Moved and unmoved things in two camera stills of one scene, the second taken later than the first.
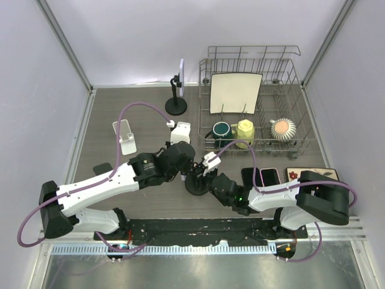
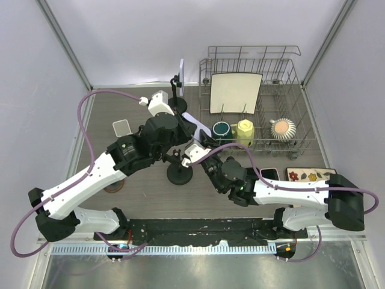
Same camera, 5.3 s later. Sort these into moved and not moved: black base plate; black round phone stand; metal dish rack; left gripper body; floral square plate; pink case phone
Moved: left gripper body; black round phone stand
Not moved: pink case phone; floral square plate; metal dish rack; black base plate
